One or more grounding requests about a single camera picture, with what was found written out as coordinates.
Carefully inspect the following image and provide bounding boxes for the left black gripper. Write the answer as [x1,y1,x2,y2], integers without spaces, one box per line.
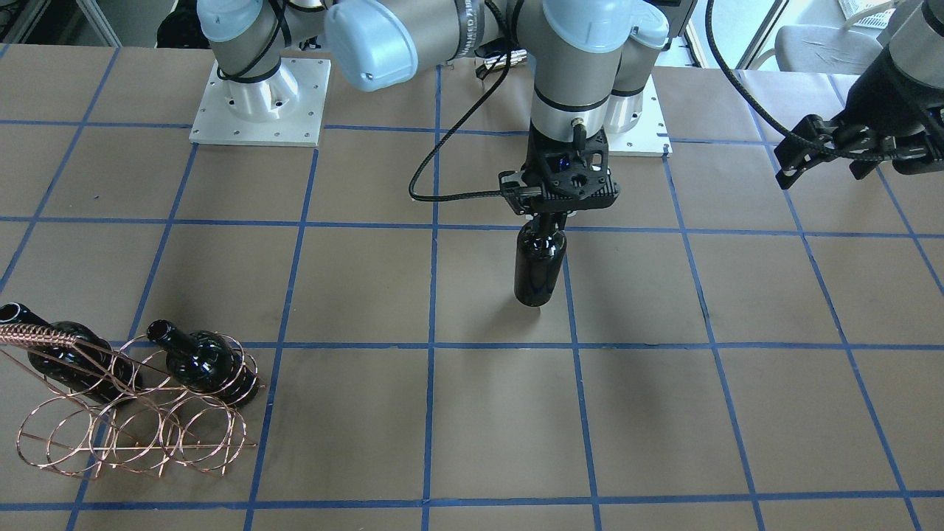
[775,52,943,191]

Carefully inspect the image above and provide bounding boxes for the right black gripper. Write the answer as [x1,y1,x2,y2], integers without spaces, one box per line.
[525,122,609,232]

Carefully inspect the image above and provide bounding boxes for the black wine bottle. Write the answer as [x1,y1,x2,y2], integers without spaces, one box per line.
[146,319,259,408]
[515,214,567,307]

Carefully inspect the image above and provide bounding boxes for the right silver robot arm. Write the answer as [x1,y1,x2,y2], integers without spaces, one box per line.
[191,1,670,229]

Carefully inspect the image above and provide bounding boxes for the black wine bottle in basket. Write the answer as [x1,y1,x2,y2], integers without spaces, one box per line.
[146,319,259,408]

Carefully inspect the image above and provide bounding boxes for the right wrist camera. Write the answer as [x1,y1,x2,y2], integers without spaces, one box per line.
[498,152,621,215]

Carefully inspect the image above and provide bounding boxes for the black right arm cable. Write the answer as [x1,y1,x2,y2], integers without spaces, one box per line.
[409,70,532,204]

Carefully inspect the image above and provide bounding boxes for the black braided cable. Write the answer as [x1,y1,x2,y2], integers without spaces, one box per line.
[705,0,900,163]

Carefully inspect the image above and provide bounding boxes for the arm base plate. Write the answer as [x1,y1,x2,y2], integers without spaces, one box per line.
[189,58,333,148]
[604,76,673,157]

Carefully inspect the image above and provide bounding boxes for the copper wire wine basket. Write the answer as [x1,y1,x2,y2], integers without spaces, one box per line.
[15,344,257,479]

